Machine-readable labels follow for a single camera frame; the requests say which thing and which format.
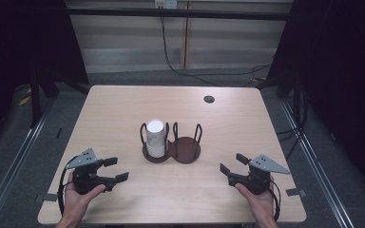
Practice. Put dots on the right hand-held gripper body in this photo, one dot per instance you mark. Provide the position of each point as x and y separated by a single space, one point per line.
256 180

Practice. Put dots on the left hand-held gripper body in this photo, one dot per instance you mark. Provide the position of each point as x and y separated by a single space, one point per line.
85 180

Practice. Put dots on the stack of white paper cups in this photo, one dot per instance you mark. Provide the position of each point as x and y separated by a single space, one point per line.
155 133

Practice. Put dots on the person's right hand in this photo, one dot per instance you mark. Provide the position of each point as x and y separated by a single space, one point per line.
259 204

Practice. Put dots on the person's left hand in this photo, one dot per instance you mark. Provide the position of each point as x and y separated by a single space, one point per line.
76 202

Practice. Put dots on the grey tape piece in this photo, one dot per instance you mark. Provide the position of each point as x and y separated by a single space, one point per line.
296 192
47 197

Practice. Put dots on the small black floor tape strip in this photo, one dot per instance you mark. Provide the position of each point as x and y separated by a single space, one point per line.
59 133

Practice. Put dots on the black metal stand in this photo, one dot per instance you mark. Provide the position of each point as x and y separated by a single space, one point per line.
297 101
35 104

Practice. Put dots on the yellow floor strip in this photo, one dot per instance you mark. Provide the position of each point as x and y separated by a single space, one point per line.
24 100

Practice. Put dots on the dark curtain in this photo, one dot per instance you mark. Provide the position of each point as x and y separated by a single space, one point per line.
345 79
22 41

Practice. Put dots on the metal floor rail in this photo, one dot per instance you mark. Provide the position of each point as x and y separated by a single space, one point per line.
316 171
15 160

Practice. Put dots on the black horizontal frame bar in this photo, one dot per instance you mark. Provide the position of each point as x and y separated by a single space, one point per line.
123 13

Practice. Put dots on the white wall power outlet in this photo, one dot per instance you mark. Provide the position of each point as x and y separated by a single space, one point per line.
166 3

